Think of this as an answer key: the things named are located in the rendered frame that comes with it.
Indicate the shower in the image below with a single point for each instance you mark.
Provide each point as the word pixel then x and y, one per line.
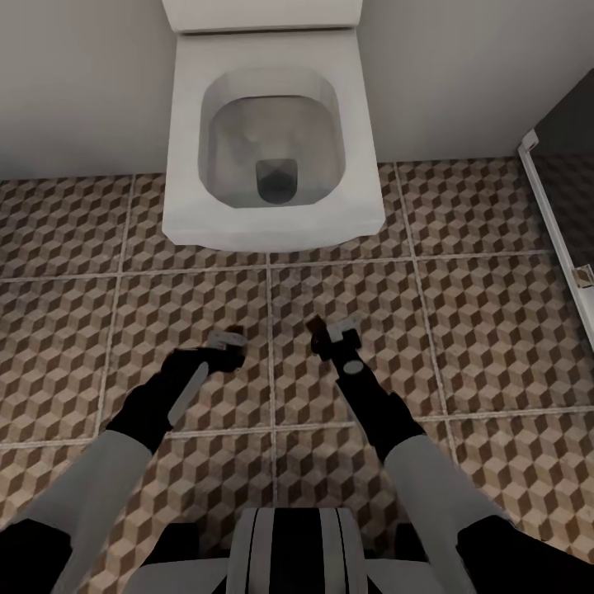
pixel 584 299

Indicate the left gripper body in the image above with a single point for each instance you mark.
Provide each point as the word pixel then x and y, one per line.
pixel 225 361

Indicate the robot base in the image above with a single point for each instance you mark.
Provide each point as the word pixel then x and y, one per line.
pixel 174 566

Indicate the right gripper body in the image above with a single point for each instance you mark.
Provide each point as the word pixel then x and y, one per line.
pixel 327 350

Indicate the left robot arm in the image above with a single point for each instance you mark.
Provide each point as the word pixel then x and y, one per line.
pixel 50 546

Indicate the mousetrap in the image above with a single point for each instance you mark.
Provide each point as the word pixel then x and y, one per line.
pixel 238 330
pixel 318 328

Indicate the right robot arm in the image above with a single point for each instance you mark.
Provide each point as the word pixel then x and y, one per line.
pixel 472 544

